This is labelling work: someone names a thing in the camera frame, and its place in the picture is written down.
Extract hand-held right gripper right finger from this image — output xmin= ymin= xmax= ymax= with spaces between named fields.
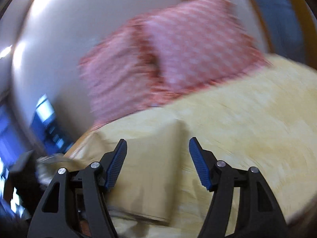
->
xmin=189 ymin=137 xmax=289 ymax=238

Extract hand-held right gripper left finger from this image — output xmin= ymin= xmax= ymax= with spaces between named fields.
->
xmin=27 ymin=139 xmax=128 ymax=238

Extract beige pants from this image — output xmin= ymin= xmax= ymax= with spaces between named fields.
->
xmin=65 ymin=120 xmax=190 ymax=228

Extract yellow blanket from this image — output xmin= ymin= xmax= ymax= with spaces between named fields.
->
xmin=64 ymin=55 xmax=317 ymax=238

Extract bright blue window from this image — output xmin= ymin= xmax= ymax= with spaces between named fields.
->
xmin=0 ymin=94 xmax=67 ymax=159

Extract red patterned pillow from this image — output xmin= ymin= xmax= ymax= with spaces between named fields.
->
xmin=79 ymin=17 xmax=164 ymax=129
xmin=142 ymin=0 xmax=271 ymax=98

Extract wooden headboard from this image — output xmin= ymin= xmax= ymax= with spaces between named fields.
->
xmin=173 ymin=0 xmax=317 ymax=54

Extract blue cloth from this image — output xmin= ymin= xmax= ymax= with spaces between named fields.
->
xmin=248 ymin=0 xmax=306 ymax=63

